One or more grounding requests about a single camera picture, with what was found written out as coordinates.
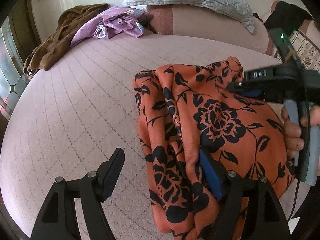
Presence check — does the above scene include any orange black floral garment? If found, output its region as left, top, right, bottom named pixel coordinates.
left=133, top=57, right=295, bottom=239

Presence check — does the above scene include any brown garment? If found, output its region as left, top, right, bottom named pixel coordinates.
left=23, top=3, right=108, bottom=80

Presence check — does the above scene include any stained glass door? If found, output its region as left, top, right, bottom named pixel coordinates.
left=1, top=0, right=41, bottom=120

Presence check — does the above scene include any pink quilted mattress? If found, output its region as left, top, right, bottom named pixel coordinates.
left=1, top=31, right=276, bottom=239

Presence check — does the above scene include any black garment on headboard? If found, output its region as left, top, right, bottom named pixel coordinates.
left=253, top=1, right=313, bottom=36

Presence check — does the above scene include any purple floral cloth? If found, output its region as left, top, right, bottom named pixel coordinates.
left=71, top=6, right=147, bottom=46

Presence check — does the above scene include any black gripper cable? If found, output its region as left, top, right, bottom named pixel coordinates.
left=287, top=55, right=312, bottom=223

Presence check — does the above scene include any pink bolster cushion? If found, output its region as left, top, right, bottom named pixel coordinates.
left=148, top=4, right=272, bottom=55

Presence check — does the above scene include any striped floral cushion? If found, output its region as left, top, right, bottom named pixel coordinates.
left=271, top=28, right=320, bottom=74

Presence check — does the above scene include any right human hand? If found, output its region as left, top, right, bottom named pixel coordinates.
left=281, top=106, right=320, bottom=159

